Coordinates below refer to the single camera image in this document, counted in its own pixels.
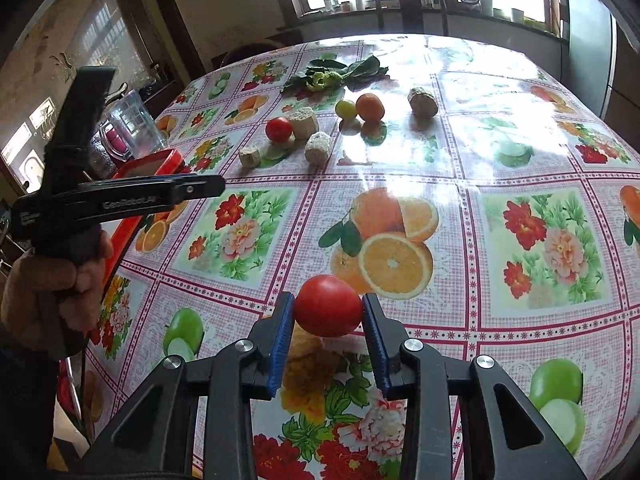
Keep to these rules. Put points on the dark wooden chair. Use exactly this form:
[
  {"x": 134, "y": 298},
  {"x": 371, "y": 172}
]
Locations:
[{"x": 407, "y": 10}]

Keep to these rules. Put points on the floral plastic tablecloth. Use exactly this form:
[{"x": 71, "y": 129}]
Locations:
[{"x": 450, "y": 210}]

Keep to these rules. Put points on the small red tomato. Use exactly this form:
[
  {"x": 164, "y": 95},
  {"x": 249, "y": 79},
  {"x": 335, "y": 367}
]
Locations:
[{"x": 279, "y": 130}]

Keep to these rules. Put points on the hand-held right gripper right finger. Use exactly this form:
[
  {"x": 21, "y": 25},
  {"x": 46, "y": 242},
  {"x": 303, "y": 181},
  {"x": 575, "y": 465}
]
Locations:
[{"x": 375, "y": 347}]

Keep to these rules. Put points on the clear glass pitcher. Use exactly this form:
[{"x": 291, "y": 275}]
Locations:
[{"x": 134, "y": 117}]

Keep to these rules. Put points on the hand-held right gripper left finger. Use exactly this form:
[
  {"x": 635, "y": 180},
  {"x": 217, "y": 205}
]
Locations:
[{"x": 282, "y": 342}]

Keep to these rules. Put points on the orange mandarin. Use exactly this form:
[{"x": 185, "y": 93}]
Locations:
[{"x": 370, "y": 107}]

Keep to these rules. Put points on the small green fruit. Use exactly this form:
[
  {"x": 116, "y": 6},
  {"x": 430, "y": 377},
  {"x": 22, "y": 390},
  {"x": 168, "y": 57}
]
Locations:
[{"x": 345, "y": 109}]

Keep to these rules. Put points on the person's left hand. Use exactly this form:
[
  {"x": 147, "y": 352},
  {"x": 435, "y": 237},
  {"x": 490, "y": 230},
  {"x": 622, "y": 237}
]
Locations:
[{"x": 85, "y": 280}]

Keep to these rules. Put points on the large red tomato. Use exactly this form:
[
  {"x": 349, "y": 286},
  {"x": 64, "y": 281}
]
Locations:
[{"x": 327, "y": 305}]

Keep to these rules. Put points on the large corn cob piece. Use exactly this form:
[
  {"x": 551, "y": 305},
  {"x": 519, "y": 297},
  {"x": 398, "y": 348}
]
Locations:
[{"x": 424, "y": 103}]

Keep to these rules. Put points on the red thermos bottle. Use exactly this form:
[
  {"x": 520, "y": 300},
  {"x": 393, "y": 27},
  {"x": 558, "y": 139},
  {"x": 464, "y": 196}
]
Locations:
[{"x": 116, "y": 142}]

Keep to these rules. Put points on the metal kettle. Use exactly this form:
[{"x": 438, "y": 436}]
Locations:
[{"x": 470, "y": 4}]

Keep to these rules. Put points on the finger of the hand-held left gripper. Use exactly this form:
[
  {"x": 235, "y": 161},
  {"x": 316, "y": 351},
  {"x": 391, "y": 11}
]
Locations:
[{"x": 200, "y": 189}]

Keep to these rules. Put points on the grey refrigerator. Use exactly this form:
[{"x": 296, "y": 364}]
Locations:
[{"x": 590, "y": 45}]

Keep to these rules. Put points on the person's left forearm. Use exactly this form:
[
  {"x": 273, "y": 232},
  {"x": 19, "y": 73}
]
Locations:
[{"x": 25, "y": 400}]

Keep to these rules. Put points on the small cup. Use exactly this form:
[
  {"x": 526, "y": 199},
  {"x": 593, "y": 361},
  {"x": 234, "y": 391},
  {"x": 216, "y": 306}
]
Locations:
[{"x": 517, "y": 16}]

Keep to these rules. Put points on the red rimmed white tray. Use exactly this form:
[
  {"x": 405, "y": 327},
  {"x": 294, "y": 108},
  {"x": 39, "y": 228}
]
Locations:
[{"x": 167, "y": 161}]

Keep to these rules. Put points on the leafy green vegetable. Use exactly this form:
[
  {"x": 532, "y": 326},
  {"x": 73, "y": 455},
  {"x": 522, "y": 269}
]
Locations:
[{"x": 350, "y": 71}]

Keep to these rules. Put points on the white corn cob piece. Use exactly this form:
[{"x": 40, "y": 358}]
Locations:
[
  {"x": 304, "y": 122},
  {"x": 249, "y": 158},
  {"x": 319, "y": 149}
]

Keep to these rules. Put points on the dark round chair back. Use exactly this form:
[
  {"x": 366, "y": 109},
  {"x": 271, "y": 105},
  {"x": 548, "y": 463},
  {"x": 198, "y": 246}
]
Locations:
[{"x": 250, "y": 54}]

